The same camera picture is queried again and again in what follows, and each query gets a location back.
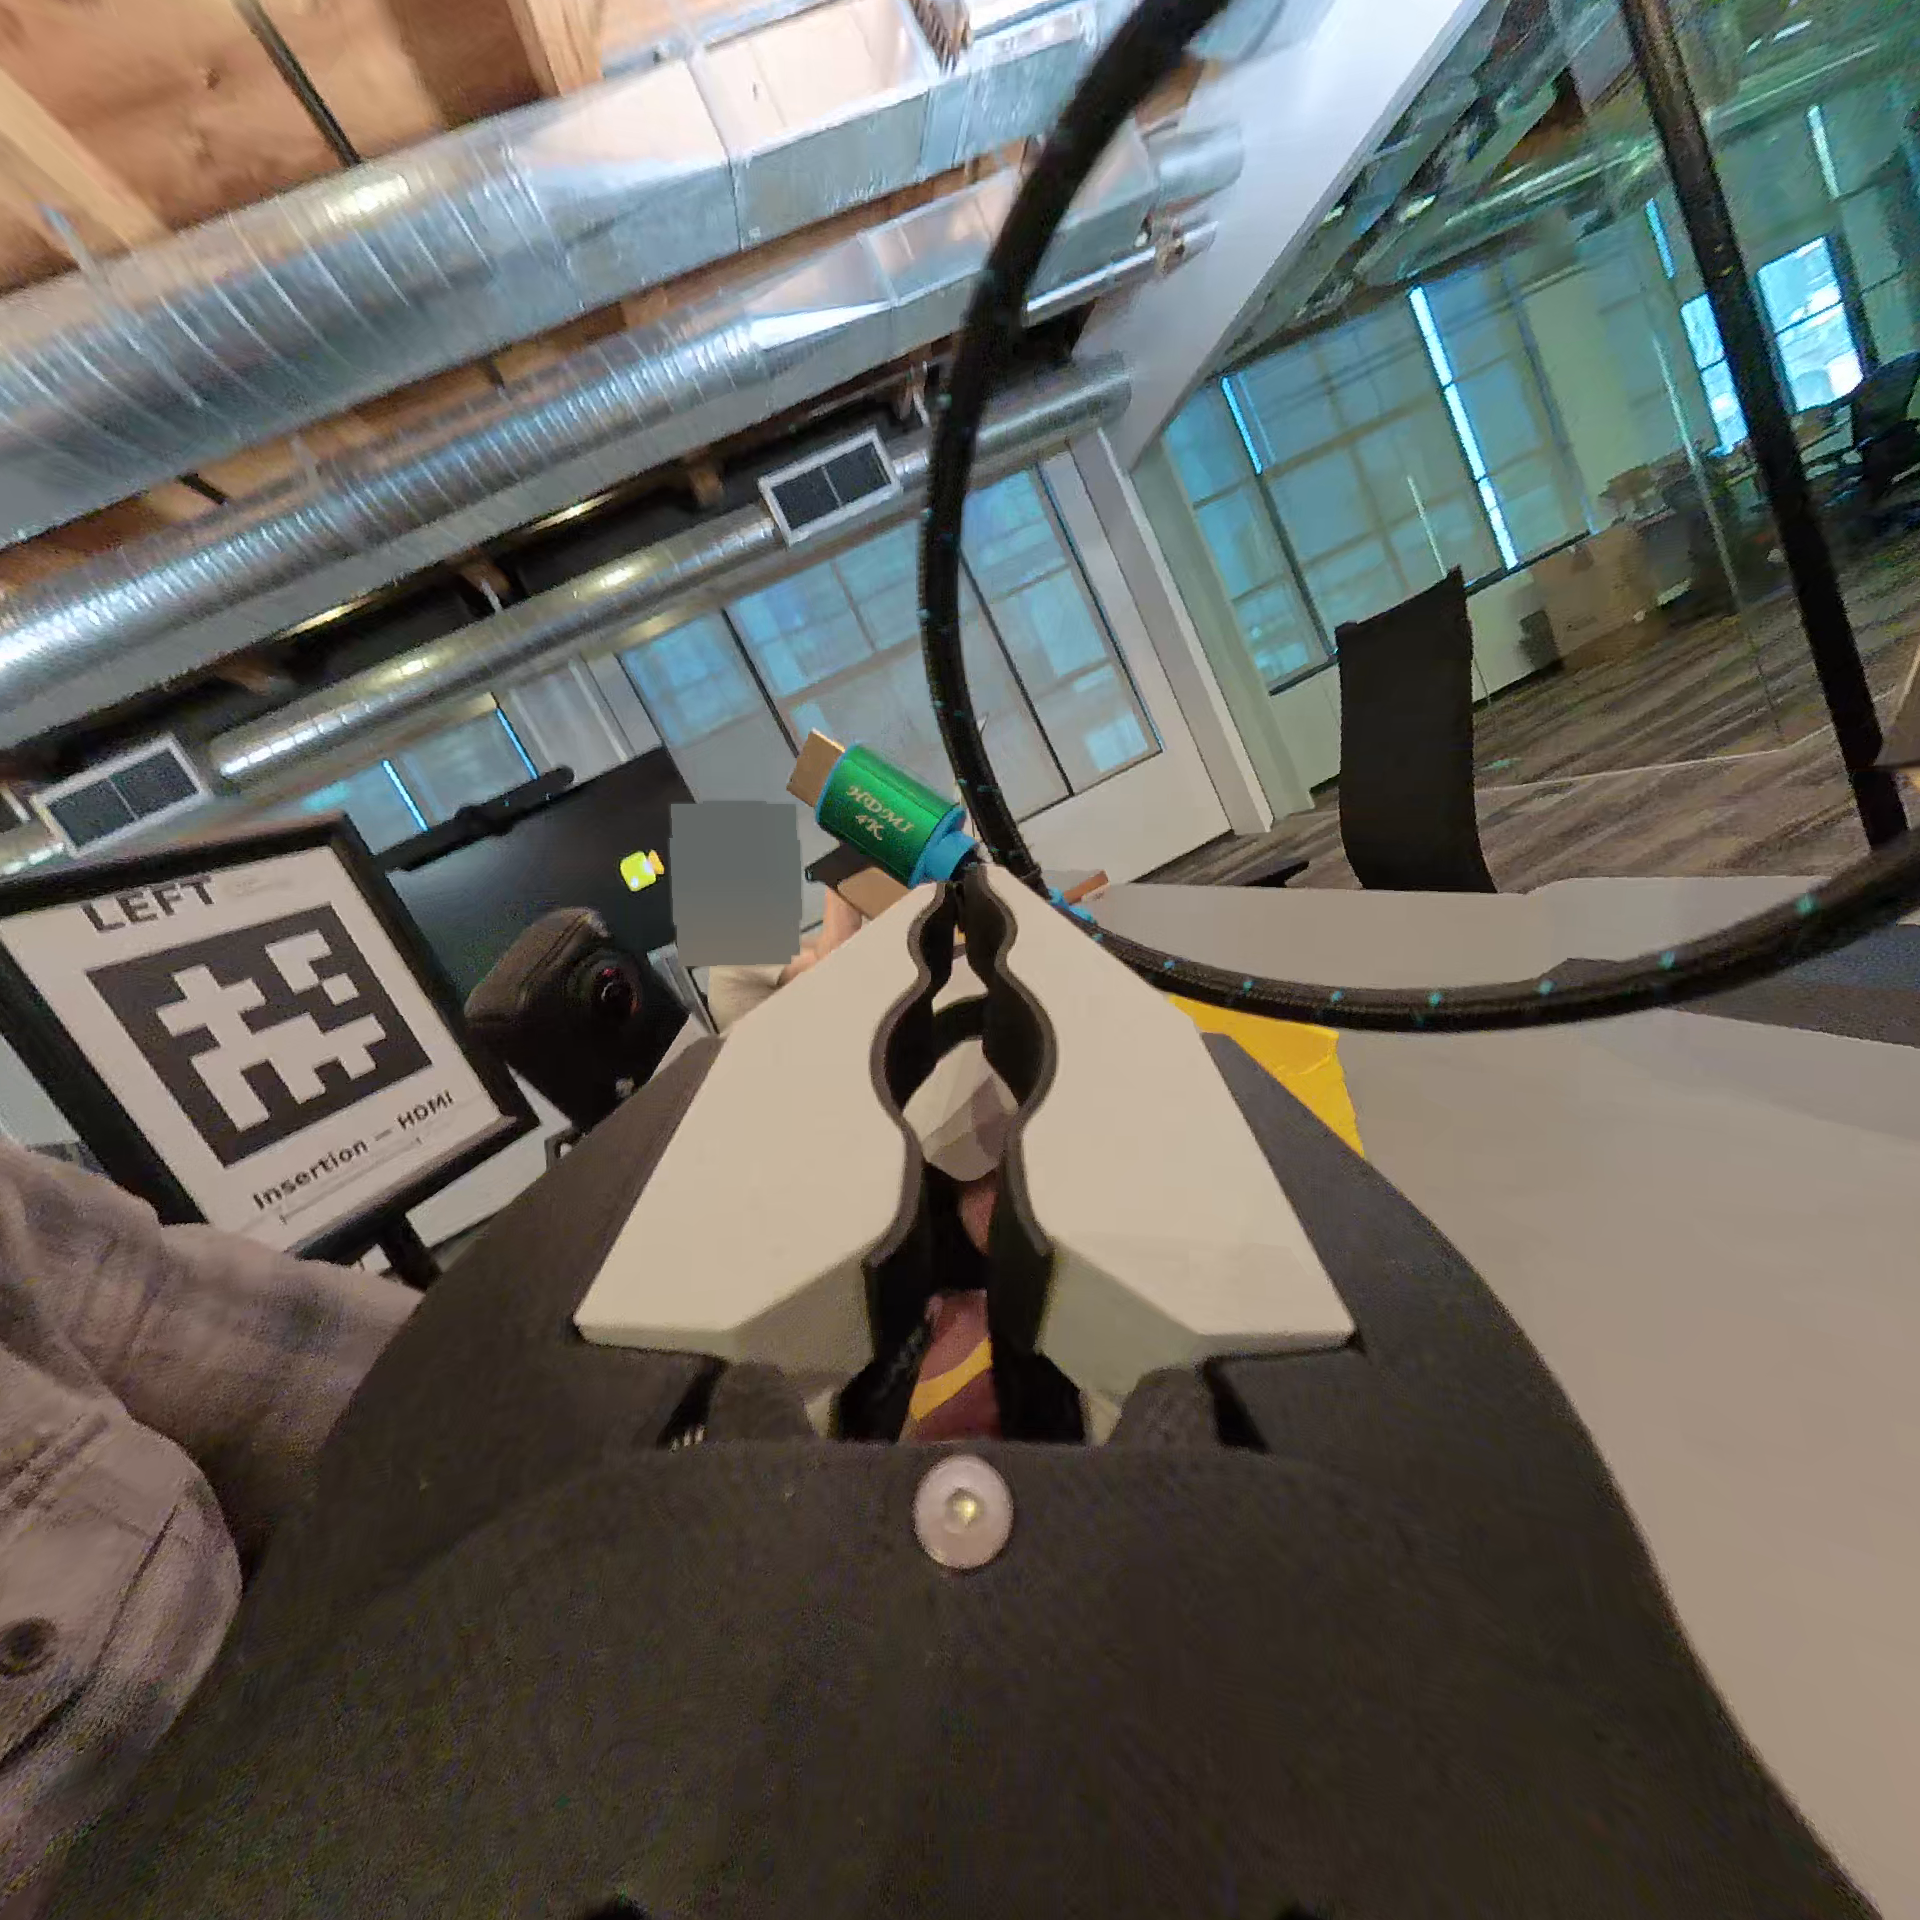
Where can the white air vent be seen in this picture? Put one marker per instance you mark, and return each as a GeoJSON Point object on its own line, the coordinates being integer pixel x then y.
{"type": "Point", "coordinates": [825, 480]}
{"type": "Point", "coordinates": [122, 796]}

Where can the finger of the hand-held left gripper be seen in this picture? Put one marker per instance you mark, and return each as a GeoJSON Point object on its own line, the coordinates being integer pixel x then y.
{"type": "Point", "coordinates": [955, 1105]}

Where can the printed tag sign board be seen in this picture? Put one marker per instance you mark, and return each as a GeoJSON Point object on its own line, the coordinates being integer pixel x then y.
{"type": "Point", "coordinates": [226, 1037]}

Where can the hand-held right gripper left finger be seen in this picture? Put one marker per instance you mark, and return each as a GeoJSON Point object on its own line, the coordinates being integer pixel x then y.
{"type": "Point", "coordinates": [750, 1200]}

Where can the black office chair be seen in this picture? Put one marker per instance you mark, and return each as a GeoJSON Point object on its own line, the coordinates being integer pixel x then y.
{"type": "Point", "coordinates": [1411, 737]}

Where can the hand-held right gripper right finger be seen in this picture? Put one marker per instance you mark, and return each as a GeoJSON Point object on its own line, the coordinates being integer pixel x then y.
{"type": "Point", "coordinates": [1171, 1188]}

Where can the black pole with round base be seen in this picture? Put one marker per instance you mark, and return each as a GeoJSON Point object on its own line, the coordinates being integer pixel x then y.
{"type": "Point", "coordinates": [1772, 422]}

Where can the silver ventilation ducts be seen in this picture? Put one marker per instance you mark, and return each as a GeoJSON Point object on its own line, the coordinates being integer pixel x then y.
{"type": "Point", "coordinates": [450, 332]}

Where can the black monitor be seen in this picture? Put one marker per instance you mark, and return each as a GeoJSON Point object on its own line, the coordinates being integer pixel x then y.
{"type": "Point", "coordinates": [572, 855]}

